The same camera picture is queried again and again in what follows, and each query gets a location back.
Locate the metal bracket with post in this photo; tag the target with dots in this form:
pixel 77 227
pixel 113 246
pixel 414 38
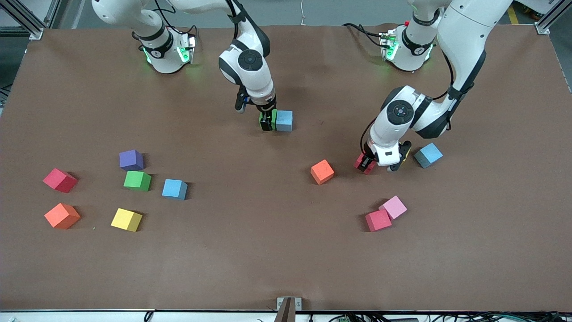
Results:
pixel 288 311

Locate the aluminium frame post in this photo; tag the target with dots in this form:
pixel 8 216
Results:
pixel 20 11
pixel 543 28

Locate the orange foam block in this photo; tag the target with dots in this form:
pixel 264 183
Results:
pixel 322 172
pixel 61 215

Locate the green foam block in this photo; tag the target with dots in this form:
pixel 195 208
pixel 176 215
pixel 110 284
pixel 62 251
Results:
pixel 136 180
pixel 274 120

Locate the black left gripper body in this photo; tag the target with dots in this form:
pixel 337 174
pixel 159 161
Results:
pixel 367 154

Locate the pink foam block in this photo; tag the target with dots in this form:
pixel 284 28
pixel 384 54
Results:
pixel 394 207

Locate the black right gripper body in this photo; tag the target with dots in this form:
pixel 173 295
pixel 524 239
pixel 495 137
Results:
pixel 267 111

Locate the brown table cover sheet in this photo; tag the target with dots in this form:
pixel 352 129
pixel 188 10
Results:
pixel 286 250

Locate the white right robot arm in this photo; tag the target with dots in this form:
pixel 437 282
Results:
pixel 250 74

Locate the blue foam block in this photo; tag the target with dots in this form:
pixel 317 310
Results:
pixel 428 155
pixel 174 189
pixel 284 121

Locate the purple foam block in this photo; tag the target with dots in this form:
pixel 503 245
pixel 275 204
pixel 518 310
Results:
pixel 131 160

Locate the red foam block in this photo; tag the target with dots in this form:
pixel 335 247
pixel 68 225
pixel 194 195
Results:
pixel 59 180
pixel 359 162
pixel 378 220

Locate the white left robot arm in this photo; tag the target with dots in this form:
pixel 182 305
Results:
pixel 389 132

